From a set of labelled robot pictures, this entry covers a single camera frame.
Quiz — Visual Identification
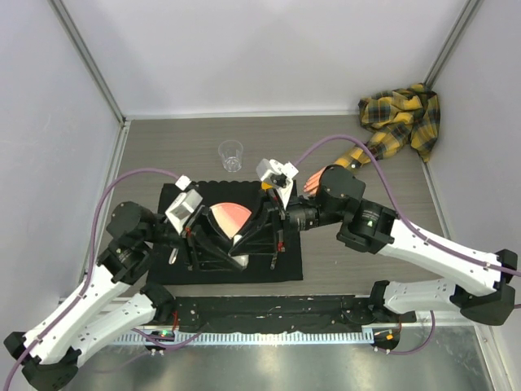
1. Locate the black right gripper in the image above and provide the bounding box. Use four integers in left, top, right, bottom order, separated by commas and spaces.
229, 188, 344, 255

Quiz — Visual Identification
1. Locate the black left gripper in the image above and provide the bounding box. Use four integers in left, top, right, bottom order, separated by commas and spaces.
145, 203, 247, 268

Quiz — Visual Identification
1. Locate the white nail polish bottle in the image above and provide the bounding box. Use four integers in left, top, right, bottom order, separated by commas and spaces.
229, 234, 249, 270

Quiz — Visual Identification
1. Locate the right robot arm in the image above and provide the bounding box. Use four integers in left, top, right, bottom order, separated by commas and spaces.
230, 165, 518, 326

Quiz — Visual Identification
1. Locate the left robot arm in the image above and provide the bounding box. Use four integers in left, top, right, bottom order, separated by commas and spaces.
4, 202, 201, 390

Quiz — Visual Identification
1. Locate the mannequin hand with painted nails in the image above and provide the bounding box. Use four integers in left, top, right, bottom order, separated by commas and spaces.
303, 166, 328, 196

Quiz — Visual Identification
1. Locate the silver table knife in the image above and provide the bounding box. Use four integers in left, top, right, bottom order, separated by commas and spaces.
269, 251, 279, 270

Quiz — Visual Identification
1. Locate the pink and cream plate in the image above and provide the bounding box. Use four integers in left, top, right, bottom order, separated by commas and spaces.
210, 202, 252, 239

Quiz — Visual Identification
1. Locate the silver fork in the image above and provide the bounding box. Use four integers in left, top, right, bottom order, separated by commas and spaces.
169, 248, 179, 265

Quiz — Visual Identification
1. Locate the black cloth placemat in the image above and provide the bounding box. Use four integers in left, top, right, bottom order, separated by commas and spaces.
147, 181, 303, 285

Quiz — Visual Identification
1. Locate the clear plastic cup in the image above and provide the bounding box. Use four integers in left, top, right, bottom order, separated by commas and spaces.
218, 140, 243, 173

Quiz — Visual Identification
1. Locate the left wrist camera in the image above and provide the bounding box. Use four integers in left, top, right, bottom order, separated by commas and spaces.
165, 189, 203, 235

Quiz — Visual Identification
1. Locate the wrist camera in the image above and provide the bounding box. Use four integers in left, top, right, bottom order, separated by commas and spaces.
256, 159, 299, 208
165, 189, 203, 235

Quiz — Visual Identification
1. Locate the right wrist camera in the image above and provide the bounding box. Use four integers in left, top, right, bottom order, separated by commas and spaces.
256, 159, 299, 208

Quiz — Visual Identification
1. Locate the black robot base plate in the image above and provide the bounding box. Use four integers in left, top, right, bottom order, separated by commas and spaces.
176, 295, 417, 334

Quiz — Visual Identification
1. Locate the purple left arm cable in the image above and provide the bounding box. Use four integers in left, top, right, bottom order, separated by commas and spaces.
7, 168, 190, 380

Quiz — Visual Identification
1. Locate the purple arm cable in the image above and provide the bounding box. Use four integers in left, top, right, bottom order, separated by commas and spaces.
295, 134, 521, 278
7, 168, 190, 380

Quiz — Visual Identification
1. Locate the white slotted cable duct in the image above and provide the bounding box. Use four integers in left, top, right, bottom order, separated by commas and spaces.
109, 328, 374, 347

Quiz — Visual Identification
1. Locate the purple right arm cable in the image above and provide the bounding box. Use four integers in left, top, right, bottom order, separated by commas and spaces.
295, 134, 521, 278

